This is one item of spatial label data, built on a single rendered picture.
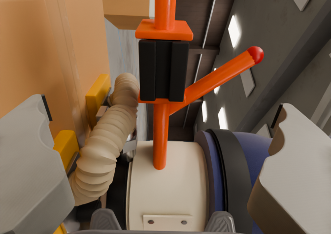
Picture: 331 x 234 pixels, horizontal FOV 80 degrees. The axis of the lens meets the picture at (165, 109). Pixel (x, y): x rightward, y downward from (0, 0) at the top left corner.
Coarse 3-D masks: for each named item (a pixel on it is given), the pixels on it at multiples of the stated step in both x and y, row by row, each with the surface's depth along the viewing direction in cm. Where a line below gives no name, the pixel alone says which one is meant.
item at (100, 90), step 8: (96, 80) 39; (104, 80) 39; (96, 88) 36; (104, 88) 38; (88, 96) 33; (96, 96) 34; (104, 96) 38; (88, 104) 34; (96, 104) 34; (104, 104) 37; (96, 112) 35
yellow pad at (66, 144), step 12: (60, 132) 25; (72, 132) 25; (60, 144) 23; (72, 144) 25; (72, 156) 25; (72, 168) 24; (84, 204) 26; (96, 204) 26; (72, 216) 24; (84, 216) 25; (60, 228) 22; (72, 228) 24; (84, 228) 29
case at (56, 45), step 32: (0, 0) 16; (32, 0) 19; (64, 0) 25; (96, 0) 37; (0, 32) 16; (32, 32) 19; (64, 32) 26; (96, 32) 38; (0, 64) 16; (32, 64) 19; (64, 64) 26; (96, 64) 39; (0, 96) 16; (64, 96) 26; (64, 128) 26
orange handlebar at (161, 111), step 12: (156, 0) 20; (168, 0) 19; (156, 12) 20; (168, 12) 20; (156, 24) 21; (168, 24) 20; (156, 108) 26; (168, 108) 27; (156, 120) 27; (168, 120) 28; (156, 132) 28; (156, 144) 29; (156, 156) 31; (156, 168) 32
